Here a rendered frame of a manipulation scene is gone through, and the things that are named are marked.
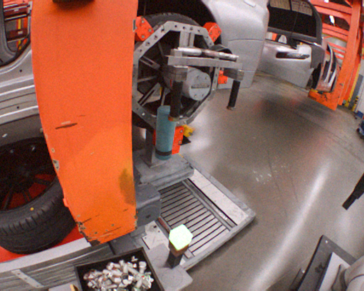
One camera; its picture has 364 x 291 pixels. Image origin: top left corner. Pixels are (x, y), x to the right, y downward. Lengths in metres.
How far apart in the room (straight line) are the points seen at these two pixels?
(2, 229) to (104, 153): 0.59
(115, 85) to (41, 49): 0.13
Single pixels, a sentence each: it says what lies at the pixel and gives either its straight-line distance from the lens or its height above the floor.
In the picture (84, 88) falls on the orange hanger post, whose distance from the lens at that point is 0.30.
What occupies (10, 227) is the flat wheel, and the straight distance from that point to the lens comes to 0.80.
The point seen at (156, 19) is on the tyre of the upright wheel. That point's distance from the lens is 0.91.
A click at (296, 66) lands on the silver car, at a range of 3.20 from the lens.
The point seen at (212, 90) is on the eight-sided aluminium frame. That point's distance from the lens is 1.09.
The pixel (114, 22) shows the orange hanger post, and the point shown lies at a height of 1.06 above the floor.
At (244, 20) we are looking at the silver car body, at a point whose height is 1.27.
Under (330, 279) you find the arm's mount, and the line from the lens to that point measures 1.07.
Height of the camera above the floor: 1.04
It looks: 32 degrees down
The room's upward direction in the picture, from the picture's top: 9 degrees clockwise
